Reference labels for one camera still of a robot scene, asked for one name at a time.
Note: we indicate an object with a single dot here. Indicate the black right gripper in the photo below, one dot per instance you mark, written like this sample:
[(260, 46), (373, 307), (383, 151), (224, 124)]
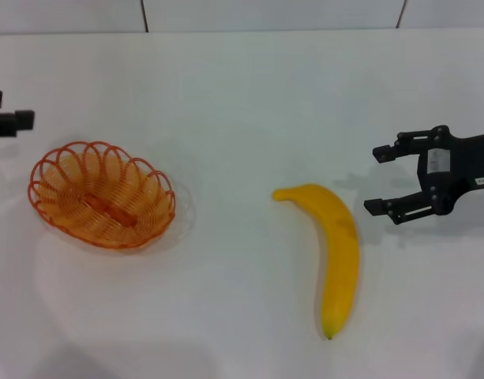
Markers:
[(462, 162)]

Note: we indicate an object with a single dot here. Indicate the yellow banana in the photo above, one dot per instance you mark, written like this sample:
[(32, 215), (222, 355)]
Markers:
[(340, 252)]

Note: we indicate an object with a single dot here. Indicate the orange woven plastic basket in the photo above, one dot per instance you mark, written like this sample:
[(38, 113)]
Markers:
[(103, 197)]

